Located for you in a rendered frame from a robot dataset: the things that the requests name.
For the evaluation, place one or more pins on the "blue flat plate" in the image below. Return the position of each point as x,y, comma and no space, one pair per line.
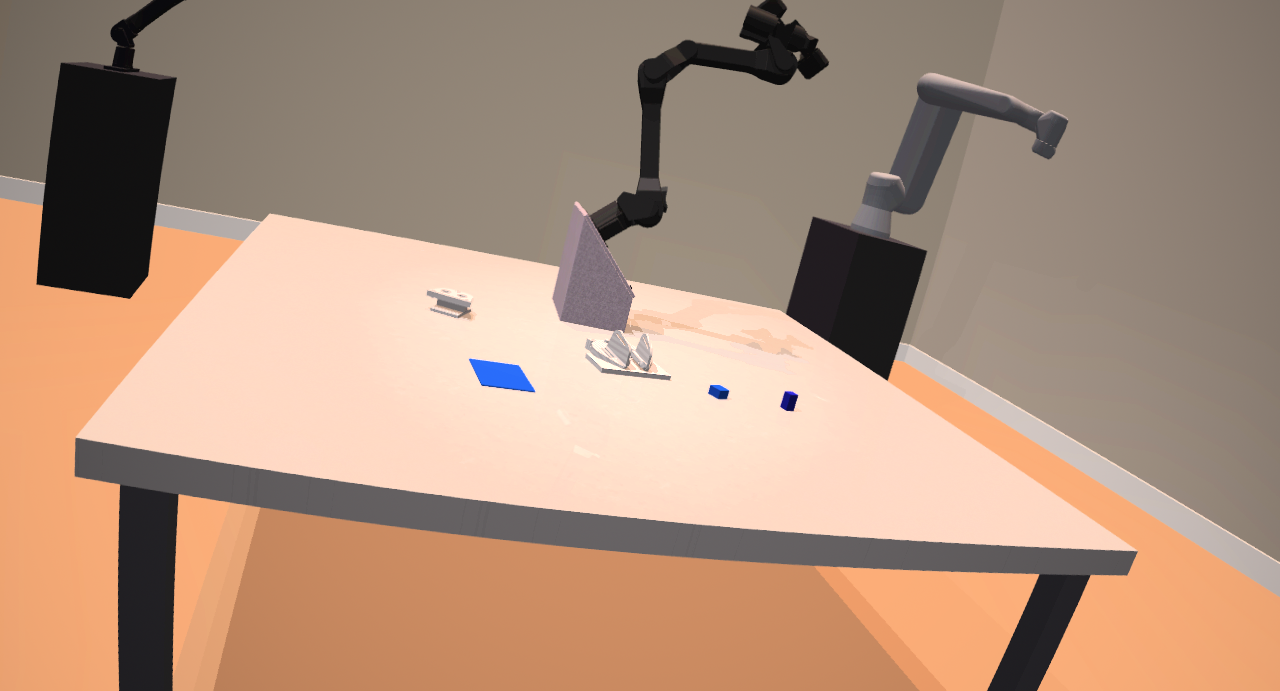
501,375

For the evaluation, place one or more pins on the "tan housing plate with two holes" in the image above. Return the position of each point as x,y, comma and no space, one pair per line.
449,295

